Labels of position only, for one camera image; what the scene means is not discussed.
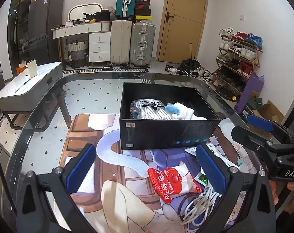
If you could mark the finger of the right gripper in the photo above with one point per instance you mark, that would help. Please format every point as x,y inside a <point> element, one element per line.
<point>276,130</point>
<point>253,141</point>

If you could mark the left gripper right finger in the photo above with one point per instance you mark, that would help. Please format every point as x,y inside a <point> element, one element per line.
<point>219,175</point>

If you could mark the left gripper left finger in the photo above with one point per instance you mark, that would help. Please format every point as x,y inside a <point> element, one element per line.
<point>77,168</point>

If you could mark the green white mask pack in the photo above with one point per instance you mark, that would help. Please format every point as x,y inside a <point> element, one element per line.
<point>202,179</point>

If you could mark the red white balloon pack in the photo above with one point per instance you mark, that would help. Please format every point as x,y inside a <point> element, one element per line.
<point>173,182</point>

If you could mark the white adidas sock pack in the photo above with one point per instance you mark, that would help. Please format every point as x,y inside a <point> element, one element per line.
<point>149,109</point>

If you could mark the person's right hand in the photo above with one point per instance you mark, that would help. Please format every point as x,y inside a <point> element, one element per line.
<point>288,204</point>

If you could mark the open cardboard box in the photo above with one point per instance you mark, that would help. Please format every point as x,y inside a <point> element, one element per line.
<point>266,111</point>

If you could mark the purple bag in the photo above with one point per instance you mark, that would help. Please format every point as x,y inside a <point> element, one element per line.
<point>254,84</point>

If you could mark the anime printed desk mat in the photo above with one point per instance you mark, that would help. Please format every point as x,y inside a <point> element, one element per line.
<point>116,195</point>

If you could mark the wooden shoe rack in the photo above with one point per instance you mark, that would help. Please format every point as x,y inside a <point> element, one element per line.
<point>238,58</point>

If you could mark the pile of shoes on floor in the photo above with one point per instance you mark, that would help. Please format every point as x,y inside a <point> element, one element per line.
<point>192,68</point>

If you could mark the black cardboard box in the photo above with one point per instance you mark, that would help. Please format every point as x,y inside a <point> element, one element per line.
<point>163,134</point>

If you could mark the white coffee table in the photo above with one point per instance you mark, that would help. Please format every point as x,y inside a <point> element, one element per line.
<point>22,94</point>

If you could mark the white cup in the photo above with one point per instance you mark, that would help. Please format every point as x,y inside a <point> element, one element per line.
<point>32,67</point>

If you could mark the woven laundry basket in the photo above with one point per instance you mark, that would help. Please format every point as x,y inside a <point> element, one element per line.
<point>77,52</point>

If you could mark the yellow wooden door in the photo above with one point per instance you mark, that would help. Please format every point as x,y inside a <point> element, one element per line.
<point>181,30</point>

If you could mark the silver suitcase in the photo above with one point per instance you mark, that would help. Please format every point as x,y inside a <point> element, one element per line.
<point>142,41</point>

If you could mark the white vanity desk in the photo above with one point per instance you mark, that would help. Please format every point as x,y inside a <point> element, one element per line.
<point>96,35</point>

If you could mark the beige suitcase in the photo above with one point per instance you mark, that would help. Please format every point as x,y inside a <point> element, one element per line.
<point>120,41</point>

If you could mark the stacked shoe boxes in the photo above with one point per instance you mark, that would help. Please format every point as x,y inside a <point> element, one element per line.
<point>142,11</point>

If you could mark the oval vanity mirror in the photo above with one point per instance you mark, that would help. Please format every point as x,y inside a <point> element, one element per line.
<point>80,12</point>

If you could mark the black refrigerator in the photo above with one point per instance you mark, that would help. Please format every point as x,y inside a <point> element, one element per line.
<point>44,16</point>

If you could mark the teal suitcase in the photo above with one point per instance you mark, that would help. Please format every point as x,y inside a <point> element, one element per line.
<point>124,9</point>

